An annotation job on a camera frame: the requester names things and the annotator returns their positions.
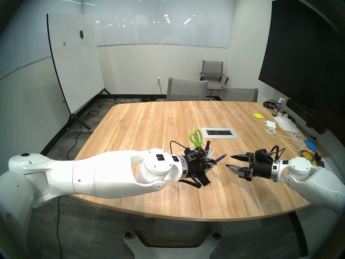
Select grey table power outlet panel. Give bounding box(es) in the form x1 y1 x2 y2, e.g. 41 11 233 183
201 128 239 139

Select wall mounted glass whiteboard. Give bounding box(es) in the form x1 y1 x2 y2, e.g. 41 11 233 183
96 0 233 49

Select camera cable orange plug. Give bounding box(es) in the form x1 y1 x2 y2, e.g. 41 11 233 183
265 146 286 162
170 141 198 157

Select white mesh pen holder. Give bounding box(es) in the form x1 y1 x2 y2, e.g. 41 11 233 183
190 146 215 160

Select right camera cable orange plug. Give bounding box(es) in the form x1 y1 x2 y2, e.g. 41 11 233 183
265 146 286 162

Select whiteboard cleaner spray bottle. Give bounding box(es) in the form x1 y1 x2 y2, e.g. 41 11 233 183
271 97 285 117

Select blue flat plastic object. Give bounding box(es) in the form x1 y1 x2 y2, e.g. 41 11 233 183
305 140 320 152

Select black left gripper cable loop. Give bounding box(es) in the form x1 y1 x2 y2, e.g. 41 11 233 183
178 179 202 189

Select left camera cable orange plug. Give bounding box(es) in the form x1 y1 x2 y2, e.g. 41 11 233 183
170 141 198 157

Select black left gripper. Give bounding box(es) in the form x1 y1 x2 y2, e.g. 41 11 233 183
183 156 217 187

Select white charger with cable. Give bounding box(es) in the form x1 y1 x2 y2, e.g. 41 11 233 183
260 119 308 151

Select large black wall screen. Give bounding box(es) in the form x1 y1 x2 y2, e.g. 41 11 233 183
258 0 345 127

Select grey armrest swivel chair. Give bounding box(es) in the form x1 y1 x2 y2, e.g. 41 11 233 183
199 60 230 100

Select green handled scissors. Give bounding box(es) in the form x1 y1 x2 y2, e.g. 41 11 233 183
189 129 203 149

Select black floor cable bundle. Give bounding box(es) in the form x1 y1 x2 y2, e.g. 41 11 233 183
139 95 163 103

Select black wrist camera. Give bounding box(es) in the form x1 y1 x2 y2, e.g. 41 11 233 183
255 149 274 162
189 147 206 160

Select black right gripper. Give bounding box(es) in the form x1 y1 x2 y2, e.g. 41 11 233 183
225 153 279 182

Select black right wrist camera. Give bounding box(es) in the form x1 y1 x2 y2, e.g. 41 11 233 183
255 149 274 162

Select rolling whiteboard on stand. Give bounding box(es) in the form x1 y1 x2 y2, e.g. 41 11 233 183
47 13 118 132

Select grey mesh-back chair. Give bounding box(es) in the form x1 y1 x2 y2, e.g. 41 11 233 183
221 86 259 103
166 77 209 102

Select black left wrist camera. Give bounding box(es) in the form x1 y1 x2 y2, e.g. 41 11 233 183
189 147 206 160

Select black video sound bar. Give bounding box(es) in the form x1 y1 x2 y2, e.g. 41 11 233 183
286 99 327 135

